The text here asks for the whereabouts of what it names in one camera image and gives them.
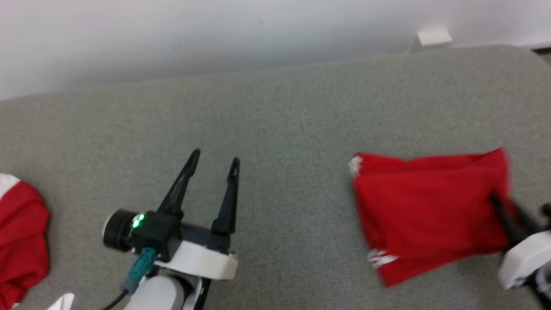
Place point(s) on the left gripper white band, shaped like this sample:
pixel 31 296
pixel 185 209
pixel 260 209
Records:
pixel 202 260

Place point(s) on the red and white jersey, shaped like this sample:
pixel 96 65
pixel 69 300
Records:
pixel 430 206

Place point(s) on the red shorts with white stripe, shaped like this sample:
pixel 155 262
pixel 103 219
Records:
pixel 23 232

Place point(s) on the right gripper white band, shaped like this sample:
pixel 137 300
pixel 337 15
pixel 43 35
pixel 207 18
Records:
pixel 527 258

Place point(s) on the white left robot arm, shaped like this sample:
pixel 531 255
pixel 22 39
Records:
pixel 159 297

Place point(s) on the white baseboard with dark gap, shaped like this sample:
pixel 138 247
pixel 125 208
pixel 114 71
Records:
pixel 543 50

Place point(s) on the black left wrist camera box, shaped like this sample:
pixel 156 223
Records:
pixel 159 234

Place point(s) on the white wall box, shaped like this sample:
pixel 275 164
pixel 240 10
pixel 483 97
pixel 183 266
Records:
pixel 434 38

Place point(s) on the grey fabric panel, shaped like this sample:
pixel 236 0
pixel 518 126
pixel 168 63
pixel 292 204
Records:
pixel 280 129

